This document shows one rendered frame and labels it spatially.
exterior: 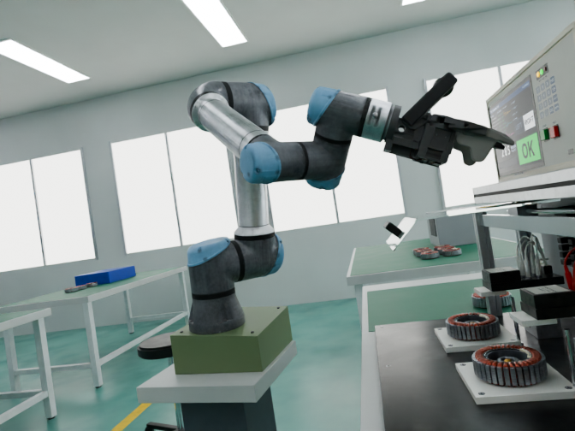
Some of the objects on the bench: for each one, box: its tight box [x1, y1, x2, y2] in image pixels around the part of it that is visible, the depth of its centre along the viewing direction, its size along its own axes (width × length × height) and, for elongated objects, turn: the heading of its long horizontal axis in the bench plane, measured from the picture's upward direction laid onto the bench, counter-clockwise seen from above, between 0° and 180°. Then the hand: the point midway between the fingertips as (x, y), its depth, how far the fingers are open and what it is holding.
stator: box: [446, 312, 501, 340], centre depth 95 cm, size 11×11×4 cm
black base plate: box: [375, 311, 575, 431], centre depth 83 cm, size 47×64×2 cm
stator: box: [471, 344, 548, 387], centre depth 71 cm, size 11×11×4 cm
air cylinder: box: [522, 310, 563, 339], centre depth 93 cm, size 5×8×6 cm
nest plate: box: [455, 362, 575, 404], centre depth 71 cm, size 15×15×1 cm
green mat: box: [367, 279, 522, 332], centre depth 142 cm, size 94×61×1 cm
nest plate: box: [435, 324, 522, 353], centre depth 95 cm, size 15×15×1 cm
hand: (502, 139), depth 75 cm, fingers open, 4 cm apart
